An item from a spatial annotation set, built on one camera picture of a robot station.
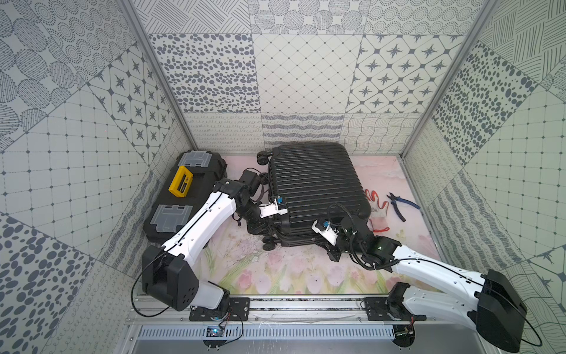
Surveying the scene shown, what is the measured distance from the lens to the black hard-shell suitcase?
2.48ft

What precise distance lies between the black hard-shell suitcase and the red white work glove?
187 mm

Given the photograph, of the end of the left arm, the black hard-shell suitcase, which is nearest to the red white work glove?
the black hard-shell suitcase

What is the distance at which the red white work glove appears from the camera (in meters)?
0.95

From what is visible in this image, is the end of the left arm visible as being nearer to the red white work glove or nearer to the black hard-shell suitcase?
the black hard-shell suitcase
